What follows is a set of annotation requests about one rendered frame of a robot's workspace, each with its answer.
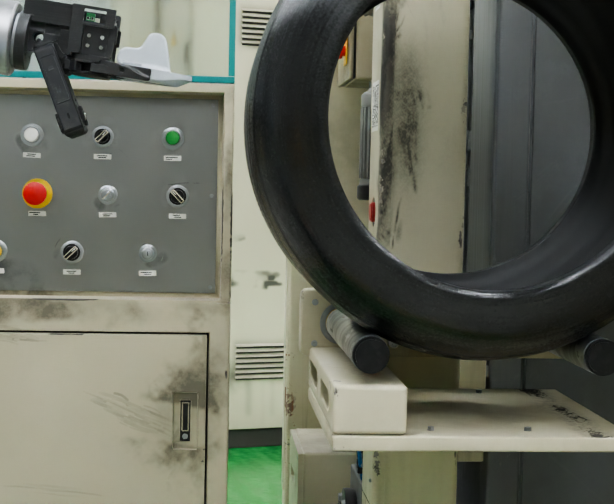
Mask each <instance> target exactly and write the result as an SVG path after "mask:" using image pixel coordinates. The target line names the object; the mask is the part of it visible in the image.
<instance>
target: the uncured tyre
mask: <svg viewBox="0 0 614 504"><path fill-rule="evenodd" d="M385 1H387V0H279V1H278V3H277V5H276V6H275V8H274V10H273V12H272V14H271V16H270V19H269V21H268V23H267V25H266V28H265V30H264V33H263V36H262V38H261V41H260V44H259V47H258V49H257V52H256V55H255V58H254V61H253V65H252V68H251V72H250V76H249V81H248V85H247V91H246V98H245V107H244V146H245V156H246V162H247V168H248V173H249V177H250V181H251V185H252V189H253V192H254V195H255V198H256V201H257V204H258V206H259V209H260V211H261V214H262V216H263V218H264V220H265V223H266V225H267V227H268V228H269V230H270V232H271V234H272V236H273V238H274V239H275V241H276V243H277V244H278V246H279V247H280V249H281V250H282V252H283V253H284V255H285V256H286V257H287V259H288V260H289V261H290V263H291V264H292V265H293V266H294V267H295V269H296V270H297V271H298V272H299V273H300V274H301V275H302V276H303V278H304V279H305V280H306V281H307V282H308V283H309V284H310V285H311V286H312V287H313V288H314V289H315V290H316V291H317V292H318V293H319V294H320V295H322V296H323V297H324V298H325V299H326V300H327V301H328V302H329V303H330V304H331V305H333V306H334V307H335V308H336V309H338V310H339V311H340V312H341V313H343V314H344V315H345V316H347V317H348V318H350V319H351V320H352V321H354V322H355V323H357V324H359V325H360V326H362V327H363V328H365V329H367V330H369V331H370V332H372V333H374V334H376V335H378V336H380V337H382V338H384V339H386V340H388V341H391V342H393V343H396V344H398V345H401V346H403V347H406V348H409V349H412V350H415V351H419V352H422V353H426V354H430V355H435V356H440V357H445V358H452V359H461V360H477V361H488V360H505V359H514V358H520V357H526V356H531V355H536V354H540V353H544V352H547V351H551V350H554V349H557V348H560V347H563V346H565V345H568V344H570V343H573V342H575V341H577V340H580V339H582V338H584V337H586V336H588V335H590V334H592V333H594V332H596V331H597V330H599V329H601V328H603V327H604V326H606V325H608V324H609V323H611V322H612V321H614V0H512V1H514V2H516V3H518V4H519V5H521V6H523V7H524V8H526V9H527V10H529V11H530V12H532V13H533V14H534V15H536V16H537V17H538V18H539V19H540V20H542V21H543V22H544V23H545V24H546V25H547V26H548V27H549V28H550V29H551V30H552V31H553V32H554V33H555V34H556V36H557V37H558V38H559V39H560V41H561V42H562V43H563V45H564V46H565V47H566V49H567V51H568V52H569V54H570V55H571V57H572V59H573V61H574V63H575V65H576V67H577V69H578V71H579V73H580V76H581V79H582V81H583V84H584V88H585V91H586V95H587V100H588V105H589V112H590V126H591V132H590V146H589V153H588V159H587V163H586V167H585V171H584V174H583V177H582V180H581V182H580V185H579V187H578V189H577V192H576V194H575V196H574V198H573V199H572V201H571V203H570V205H569V206H568V208H567V209H566V211H565V212H564V214H563V215H562V216H561V218H560V219H559V220H558V222H557V223H556V224H555V225H554V226H553V227H552V228H551V229H550V231H549V232H548V233H547V234H545V235H544V236H543V237H542V238H541V239H540V240H539V241H538V242H536V243H535V244H534V245H532V246H531V247H530V248H528V249H527V250H525V251H524V252H522V253H520V254H519V255H517V256H515V257H513V258H511V259H509V260H507V261H505V262H503V263H500V264H498V265H495V266H492V267H489V268H485V269H481V270H477V271H472V272H465V273H432V272H425V271H420V270H416V269H413V268H411V267H409V266H408V265H406V264H405V263H403V262H402V261H400V260H399V259H398V258H396V257H395V256H394V255H393V254H391V253H390V252H389V251H388V250H387V249H386V248H384V247H383V246H382V245H381V244H380V243H379V242H378V241H377V240H376V239H375V238H374V236H373V235H372V234H371V233H370V232H369V231H368V229H367V228H366V227H365V226H364V224H363V223H362V222H361V220H360V219H359V217H358V216H357V214H356V213H355V211H354V209H353V208H352V206H351V204H350V202H349V201H348V199H347V197H346V195H345V192H344V190H343V188H342V186H341V183H340V180H339V178H338V175H337V172H336V168H335V165H334V161H333V157H332V152H331V146H330V139H329V126H328V111H329V98H330V91H331V85H332V80H333V76H334V72H335V68H336V65H337V62H338V59H339V56H340V54H341V51H342V49H343V47H344V44H345V42H346V40H347V38H348V36H349V34H350V32H351V31H352V29H353V27H354V26H355V24H356V22H357V21H358V19H359V18H360V17H362V16H363V15H364V14H365V13H367V12H368V11H370V10H371V9H373V8H374V7H376V6H377V5H379V4H381V3H383V2H385Z"/></svg>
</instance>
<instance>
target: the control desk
mask: <svg viewBox="0 0 614 504"><path fill-rule="evenodd" d="M69 80H70V83H71V86H72V88H73V91H74V94H75V96H76V99H77V102H78V104H79V106H82V108H83V110H84V112H85V113H86V115H87V121H88V124H89V125H87V129H88V132H87V133H86V134H85V135H82V136H79V137H76V138H74V139H71V138H69V137H67V136H66V135H65V134H62V132H61V130H60V128H59V127H58V125H57V120H56V117H55V114H57V112H56V110H55V107H54V104H53V102H52V99H51V96H50V94H49V91H48V88H47V86H46V83H45V80H44V78H26V77H22V78H16V77H0V504H227V485H228V431H229V376H230V322H231V302H230V298H231V269H232V214H233V160H234V105H235V85H232V84H230V83H196V82H190V83H188V84H185V85H182V86H179V87H177V88H176V87H168V86H159V85H152V84H144V83H137V82H130V81H123V80H110V81H107V80H88V79H69Z"/></svg>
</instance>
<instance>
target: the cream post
mask: <svg viewBox="0 0 614 504"><path fill-rule="evenodd" d="M469 24H470V0H387V1H385V2H383V3H381V4H380V8H379V9H378V10H377V11H376V7H374V14H373V56H372V93H373V83H374V82H376V81H377V80H379V113H378V130H377V131H374V132H372V97H371V148H370V181H369V205H370V204H371V202H375V222H371V221H370V220H369V222H368V231H369V232H370V233H371V234H372V235H373V236H374V238H375V239H376V240H377V241H378V242H379V243H380V244H381V245H382V246H383V247H384V248H386V249H387V250H388V251H389V252H390V253H391V254H393V255H394V256H395V257H396V258H398V259H399V260H400V261H402V262H403V263H405V264H406V265H408V266H409V267H411V268H413V269H416V270H420V271H425V272H432V273H463V239H464V203H465V167H466V132H467V96H468V60H469ZM387 367H388V368H389V369H390V370H391V371H392V372H393V373H394V374H395V375H396V376H397V377H398V379H399V380H400V381H401V382H402V383H403V384H404V385H405V386H406V387H407V388H449V389H459V382H460V359H452V358H445V357H390V358H389V362H388V364H387ZM457 453H458V452H444V451H363V464H361V467H362V468H363V472H362V489H363V490H362V504H456V489H457Z"/></svg>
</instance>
